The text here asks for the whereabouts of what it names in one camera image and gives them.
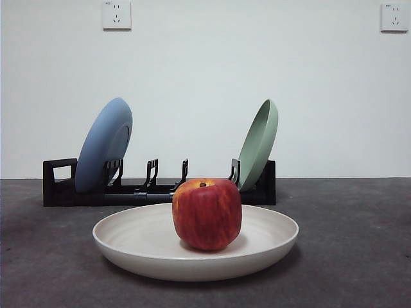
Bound red apple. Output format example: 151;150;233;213
171;178;243;252

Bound pale yellow plate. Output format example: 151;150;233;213
92;201;300;282

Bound green plate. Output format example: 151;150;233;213
238;98;279;193

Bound blue plate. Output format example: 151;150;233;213
75;97;134;193

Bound black plate rack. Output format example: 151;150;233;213
42;157;277;207

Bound white wall socket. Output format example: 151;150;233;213
380;3;408;33
102;0;132;32

